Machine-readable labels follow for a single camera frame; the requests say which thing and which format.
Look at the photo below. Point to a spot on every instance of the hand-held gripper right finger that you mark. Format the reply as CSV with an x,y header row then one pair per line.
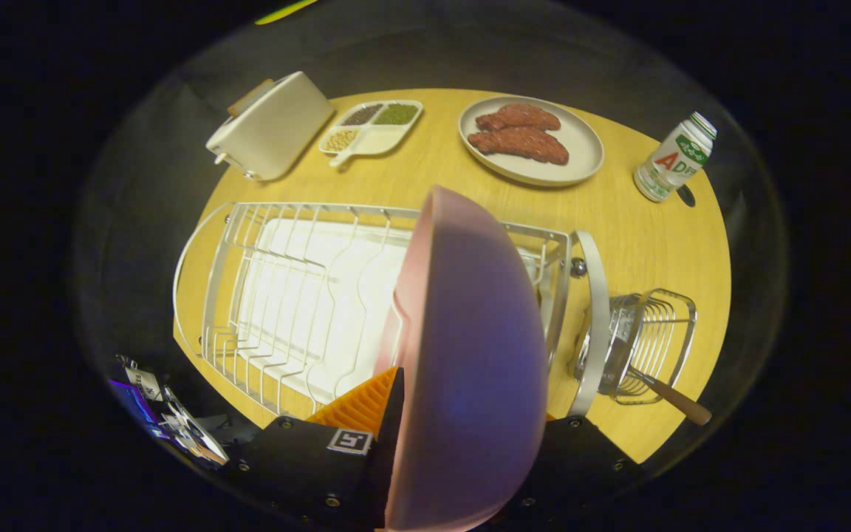
x,y
580,465

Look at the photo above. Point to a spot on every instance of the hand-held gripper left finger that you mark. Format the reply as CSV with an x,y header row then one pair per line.
x,y
388,436

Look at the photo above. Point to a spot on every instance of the pink plate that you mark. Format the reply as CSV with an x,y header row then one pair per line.
x,y
470,355

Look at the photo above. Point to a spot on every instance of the beige round dish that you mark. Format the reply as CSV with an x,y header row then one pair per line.
x,y
580,148

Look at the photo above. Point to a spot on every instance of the white printed tag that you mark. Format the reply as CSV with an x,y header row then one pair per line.
x,y
146,384

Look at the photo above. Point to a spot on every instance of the purple glowing screen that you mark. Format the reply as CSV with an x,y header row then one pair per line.
x,y
137,406

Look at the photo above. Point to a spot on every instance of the black round table grommet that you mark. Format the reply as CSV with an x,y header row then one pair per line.
x,y
687,196

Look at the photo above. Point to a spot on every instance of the white divided bean tray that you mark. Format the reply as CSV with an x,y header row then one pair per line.
x,y
377,140

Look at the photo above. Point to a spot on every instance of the white drink bottle green label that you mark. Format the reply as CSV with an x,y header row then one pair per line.
x,y
673,162

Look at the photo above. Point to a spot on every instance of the red meat piece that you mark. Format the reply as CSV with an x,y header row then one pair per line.
x,y
521,144
518,117

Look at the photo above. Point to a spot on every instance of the white toaster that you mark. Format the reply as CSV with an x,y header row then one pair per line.
x,y
278,129

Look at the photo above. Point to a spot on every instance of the black backdrop cloth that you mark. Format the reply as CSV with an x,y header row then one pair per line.
x,y
145,207

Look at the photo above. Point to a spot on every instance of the toast slice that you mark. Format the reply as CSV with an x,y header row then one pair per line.
x,y
252,96

